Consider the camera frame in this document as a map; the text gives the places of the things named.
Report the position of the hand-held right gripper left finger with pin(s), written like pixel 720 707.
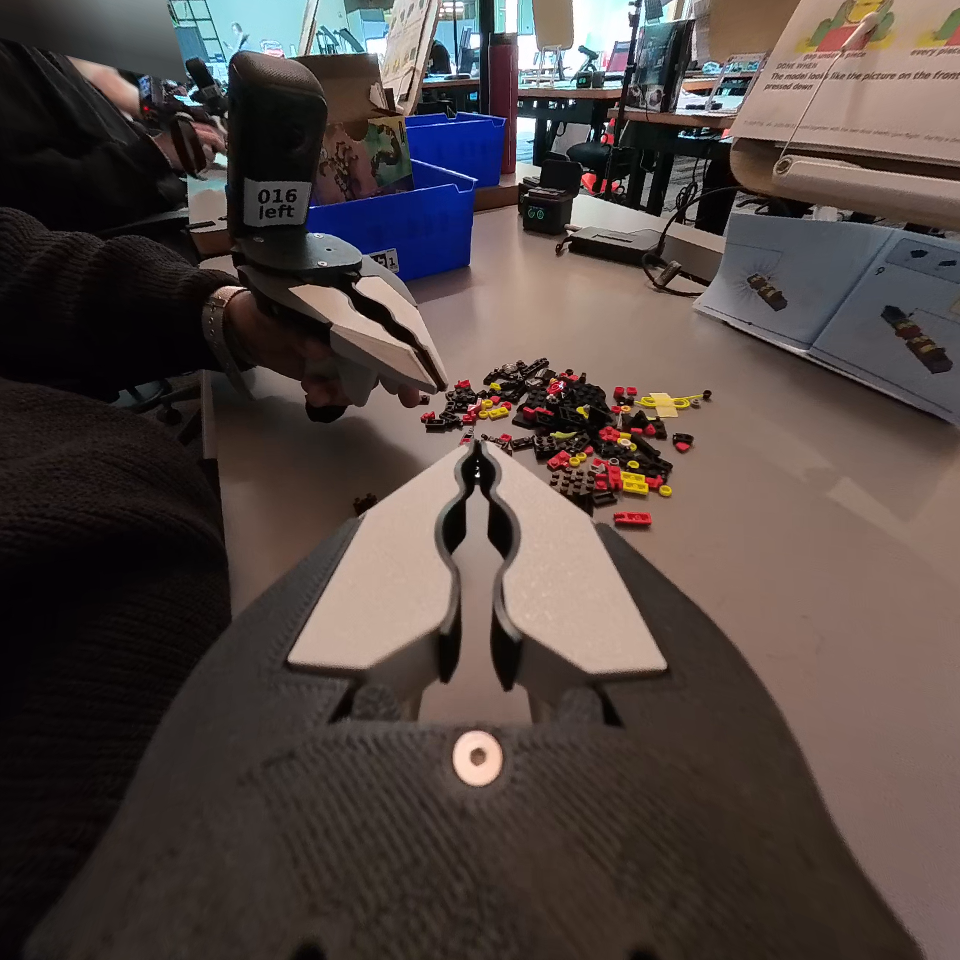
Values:
pixel 375 592

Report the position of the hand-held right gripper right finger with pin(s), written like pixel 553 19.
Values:
pixel 585 592

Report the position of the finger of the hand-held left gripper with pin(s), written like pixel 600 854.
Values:
pixel 409 322
pixel 367 341

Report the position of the pile of lego pieces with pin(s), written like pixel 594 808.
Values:
pixel 570 420

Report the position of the person's left forearm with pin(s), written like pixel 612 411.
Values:
pixel 90 300

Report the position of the single red lego plate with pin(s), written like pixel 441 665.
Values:
pixel 632 518

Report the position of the single black lego brick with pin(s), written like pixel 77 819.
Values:
pixel 366 503

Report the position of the person's left hand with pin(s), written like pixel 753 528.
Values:
pixel 277 345

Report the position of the brown cardboard box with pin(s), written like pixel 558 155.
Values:
pixel 349 82

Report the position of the colourful printed box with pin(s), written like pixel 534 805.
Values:
pixel 367 165

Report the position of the blue plastic bin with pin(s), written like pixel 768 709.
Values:
pixel 405 217
pixel 457 142

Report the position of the cardboard instruction board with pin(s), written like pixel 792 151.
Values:
pixel 409 45

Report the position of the black charging case green lights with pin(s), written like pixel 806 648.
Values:
pixel 546 211

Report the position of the small black device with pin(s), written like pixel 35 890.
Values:
pixel 561 174

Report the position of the black flat device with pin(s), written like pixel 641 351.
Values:
pixel 611 244

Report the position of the dark red water bottle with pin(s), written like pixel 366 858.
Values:
pixel 503 97

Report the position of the black vertical pole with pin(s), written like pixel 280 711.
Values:
pixel 487 30

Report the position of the black office chair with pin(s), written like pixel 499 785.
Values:
pixel 596 154

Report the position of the grey flat box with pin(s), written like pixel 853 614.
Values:
pixel 694 247

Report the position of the white board on easel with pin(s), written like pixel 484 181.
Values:
pixel 553 22

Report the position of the wooden background desk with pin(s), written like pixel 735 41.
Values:
pixel 675 118

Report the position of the dark product box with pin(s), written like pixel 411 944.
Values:
pixel 660 64

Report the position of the light blue instruction booklet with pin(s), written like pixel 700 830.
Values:
pixel 847 315

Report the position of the beige sheet holder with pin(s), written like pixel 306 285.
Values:
pixel 847 184

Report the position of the printed instruction sheet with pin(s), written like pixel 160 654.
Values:
pixel 862 82

